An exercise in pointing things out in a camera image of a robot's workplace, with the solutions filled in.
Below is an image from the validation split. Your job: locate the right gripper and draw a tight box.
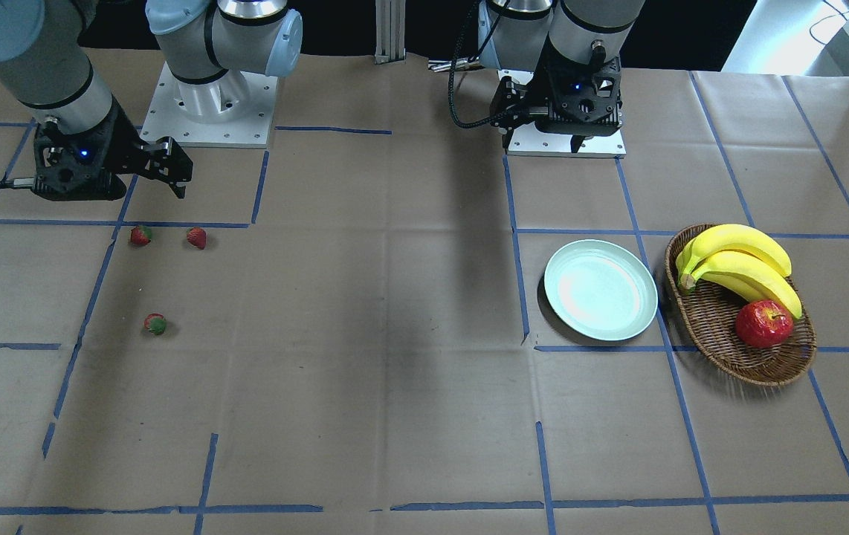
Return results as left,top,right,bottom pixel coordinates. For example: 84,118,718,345
31,104,193,202

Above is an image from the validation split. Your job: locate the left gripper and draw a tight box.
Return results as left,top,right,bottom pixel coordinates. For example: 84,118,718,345
500,53,624,155

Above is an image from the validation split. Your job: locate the strawberry with green top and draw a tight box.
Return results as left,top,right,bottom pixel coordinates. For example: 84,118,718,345
143,313,167,336

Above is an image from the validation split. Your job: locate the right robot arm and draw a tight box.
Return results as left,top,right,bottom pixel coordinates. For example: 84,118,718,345
0,1,303,202

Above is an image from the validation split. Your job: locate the light green plate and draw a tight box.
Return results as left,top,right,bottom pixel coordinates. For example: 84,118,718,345
541,239,659,342

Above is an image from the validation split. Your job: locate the banana bunch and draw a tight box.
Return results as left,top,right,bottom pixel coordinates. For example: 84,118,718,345
676,224,803,319

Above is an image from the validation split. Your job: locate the wicker basket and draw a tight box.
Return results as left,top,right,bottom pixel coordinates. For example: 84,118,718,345
665,224,818,386

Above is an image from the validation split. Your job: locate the brown paper table cover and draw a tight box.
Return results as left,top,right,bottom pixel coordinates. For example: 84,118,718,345
0,56,849,534

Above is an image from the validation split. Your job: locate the red apple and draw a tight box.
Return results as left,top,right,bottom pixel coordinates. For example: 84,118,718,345
735,300,795,348

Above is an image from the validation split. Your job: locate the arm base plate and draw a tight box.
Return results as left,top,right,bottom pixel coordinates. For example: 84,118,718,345
509,124,626,158
141,65,279,149

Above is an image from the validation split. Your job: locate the aluminium frame post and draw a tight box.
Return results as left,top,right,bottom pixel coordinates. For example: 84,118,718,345
373,0,407,65

